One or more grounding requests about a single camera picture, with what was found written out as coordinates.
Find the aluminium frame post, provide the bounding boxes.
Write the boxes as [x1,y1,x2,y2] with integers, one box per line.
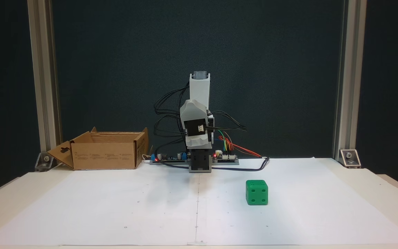
[27,0,62,163]
[333,0,367,161]

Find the blue circuit board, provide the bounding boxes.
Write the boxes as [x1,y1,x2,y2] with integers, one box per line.
[150,151,189,164]

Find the black circuit board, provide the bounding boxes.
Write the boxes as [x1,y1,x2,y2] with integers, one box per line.
[212,150,239,165]

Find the red wire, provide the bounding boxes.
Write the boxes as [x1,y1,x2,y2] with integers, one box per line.
[219,136,262,158]

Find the white paper sheet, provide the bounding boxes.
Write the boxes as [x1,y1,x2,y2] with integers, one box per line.
[0,157,398,246]

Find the brown cardboard box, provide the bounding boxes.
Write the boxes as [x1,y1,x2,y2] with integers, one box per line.
[47,127,149,170]

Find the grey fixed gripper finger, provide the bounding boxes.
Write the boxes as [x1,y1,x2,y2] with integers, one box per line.
[185,135,211,148]

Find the green dice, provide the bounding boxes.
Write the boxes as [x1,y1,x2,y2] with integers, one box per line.
[246,179,268,206]

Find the green wire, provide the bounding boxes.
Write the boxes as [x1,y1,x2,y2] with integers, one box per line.
[214,129,230,153]

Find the metal corner bracket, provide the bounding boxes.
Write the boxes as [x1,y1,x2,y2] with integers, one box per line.
[339,149,361,169]
[35,152,55,172]

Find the thick black cable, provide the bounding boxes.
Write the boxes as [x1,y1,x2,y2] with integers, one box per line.
[156,157,271,172]

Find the black motor wire bundle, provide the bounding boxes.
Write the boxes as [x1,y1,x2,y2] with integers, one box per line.
[153,86,190,139]
[208,111,247,132]

